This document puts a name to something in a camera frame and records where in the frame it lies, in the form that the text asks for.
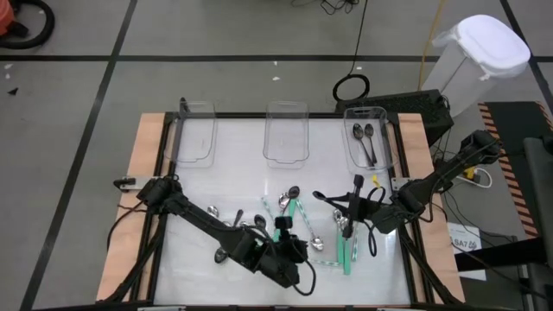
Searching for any yellow cable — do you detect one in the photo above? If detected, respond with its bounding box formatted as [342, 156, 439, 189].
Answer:
[416, 0, 446, 91]

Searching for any black vacuum hose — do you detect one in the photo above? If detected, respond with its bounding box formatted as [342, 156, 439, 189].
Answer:
[0, 0, 56, 50]

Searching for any black perforated computer case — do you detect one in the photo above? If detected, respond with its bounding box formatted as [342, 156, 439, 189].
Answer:
[334, 89, 455, 146]

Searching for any black hazard striped platform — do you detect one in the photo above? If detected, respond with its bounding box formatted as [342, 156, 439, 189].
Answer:
[477, 100, 553, 238]

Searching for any orange vacuum cleaner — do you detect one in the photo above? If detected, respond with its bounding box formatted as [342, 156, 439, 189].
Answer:
[0, 0, 18, 38]

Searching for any black cable bundle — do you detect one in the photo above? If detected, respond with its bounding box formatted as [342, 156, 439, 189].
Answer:
[289, 0, 360, 15]

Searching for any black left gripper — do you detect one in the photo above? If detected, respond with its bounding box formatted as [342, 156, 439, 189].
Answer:
[239, 232, 308, 289]

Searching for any black coiled cable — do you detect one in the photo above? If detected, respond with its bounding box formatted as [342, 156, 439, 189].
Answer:
[331, 0, 372, 103]

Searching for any white lidded trash bin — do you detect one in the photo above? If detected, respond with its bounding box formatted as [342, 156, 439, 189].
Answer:
[421, 14, 532, 118]

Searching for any black floor beam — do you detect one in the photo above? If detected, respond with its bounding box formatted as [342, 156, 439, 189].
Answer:
[453, 248, 549, 273]

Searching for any white paper label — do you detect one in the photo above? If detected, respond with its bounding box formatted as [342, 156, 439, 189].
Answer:
[448, 221, 488, 282]

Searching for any black aluminium table frame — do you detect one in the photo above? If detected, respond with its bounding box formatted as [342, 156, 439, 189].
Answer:
[103, 111, 466, 311]

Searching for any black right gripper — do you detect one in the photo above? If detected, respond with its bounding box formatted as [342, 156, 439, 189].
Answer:
[322, 186, 381, 238]

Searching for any clear plastic bin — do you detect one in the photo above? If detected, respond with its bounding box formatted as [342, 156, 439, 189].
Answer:
[343, 105, 394, 176]
[175, 100, 218, 169]
[263, 100, 311, 170]

